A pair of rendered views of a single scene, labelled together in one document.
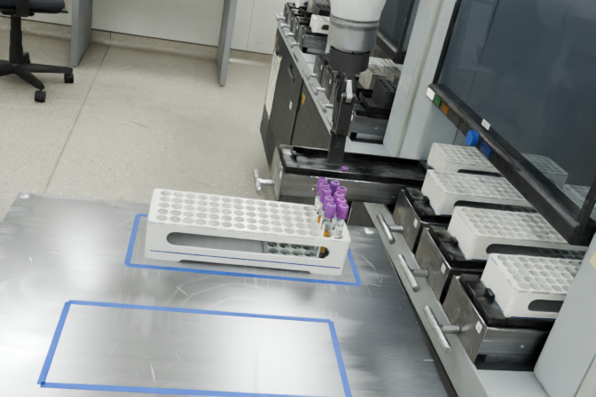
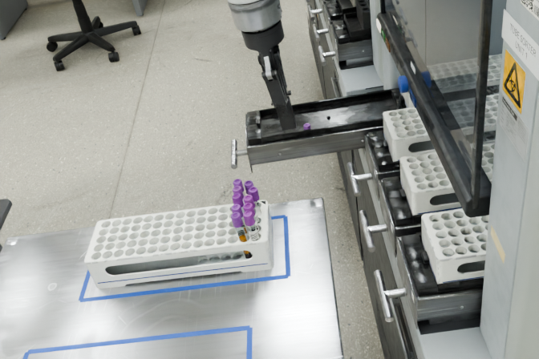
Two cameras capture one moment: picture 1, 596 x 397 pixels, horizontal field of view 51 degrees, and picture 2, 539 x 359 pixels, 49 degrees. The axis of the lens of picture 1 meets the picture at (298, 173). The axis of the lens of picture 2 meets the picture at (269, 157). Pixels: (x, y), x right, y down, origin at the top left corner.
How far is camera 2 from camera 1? 41 cm
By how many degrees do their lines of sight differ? 19
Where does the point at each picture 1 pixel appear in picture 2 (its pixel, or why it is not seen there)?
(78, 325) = not seen: outside the picture
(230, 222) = (156, 246)
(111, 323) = not seen: outside the picture
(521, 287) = (443, 255)
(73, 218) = (44, 257)
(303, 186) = (270, 153)
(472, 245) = (413, 202)
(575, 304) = (489, 274)
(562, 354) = (491, 320)
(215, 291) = (150, 313)
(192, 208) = (127, 235)
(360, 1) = not seen: outside the picture
